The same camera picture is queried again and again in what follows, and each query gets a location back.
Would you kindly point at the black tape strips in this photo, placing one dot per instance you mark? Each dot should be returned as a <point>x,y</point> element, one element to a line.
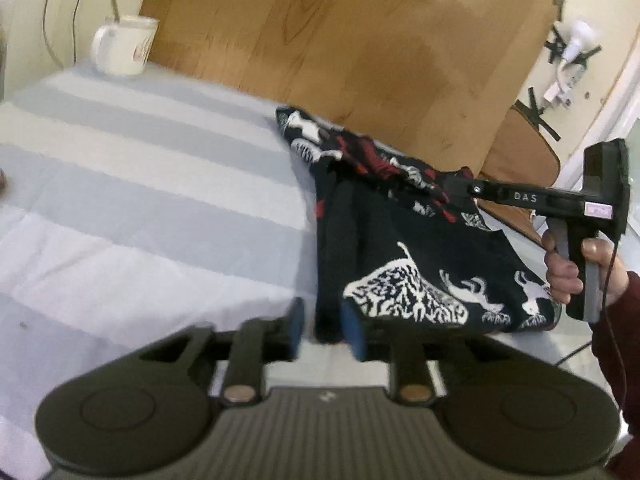
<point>542,120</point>

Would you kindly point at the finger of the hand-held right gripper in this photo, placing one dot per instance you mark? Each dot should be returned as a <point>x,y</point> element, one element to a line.
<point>520,197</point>

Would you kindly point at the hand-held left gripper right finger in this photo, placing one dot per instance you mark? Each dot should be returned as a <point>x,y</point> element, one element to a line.
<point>352,330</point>

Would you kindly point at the striped grey white tablecloth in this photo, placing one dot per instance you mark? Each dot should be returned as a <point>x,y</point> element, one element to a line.
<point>125,185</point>

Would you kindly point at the wooden board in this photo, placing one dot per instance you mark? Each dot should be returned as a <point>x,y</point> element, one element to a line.
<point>350,50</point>

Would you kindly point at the white mug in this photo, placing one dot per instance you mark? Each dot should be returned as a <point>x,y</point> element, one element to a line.
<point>125,45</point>

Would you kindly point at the wooden stick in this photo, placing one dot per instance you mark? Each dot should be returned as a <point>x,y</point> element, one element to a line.
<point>115,7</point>

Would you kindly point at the person's right forearm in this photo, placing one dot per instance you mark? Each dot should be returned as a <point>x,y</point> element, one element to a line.
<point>622,360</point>

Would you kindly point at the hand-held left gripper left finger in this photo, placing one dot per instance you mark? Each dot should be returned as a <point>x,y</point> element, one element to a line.
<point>297,325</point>

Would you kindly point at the brown cushioned chair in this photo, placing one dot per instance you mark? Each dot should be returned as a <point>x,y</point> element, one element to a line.
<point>520,160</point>

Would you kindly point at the black red white patterned garment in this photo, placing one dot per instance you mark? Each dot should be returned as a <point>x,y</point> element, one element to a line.
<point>400,240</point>

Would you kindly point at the person's right hand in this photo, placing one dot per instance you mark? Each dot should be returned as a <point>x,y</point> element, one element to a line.
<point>560,275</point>

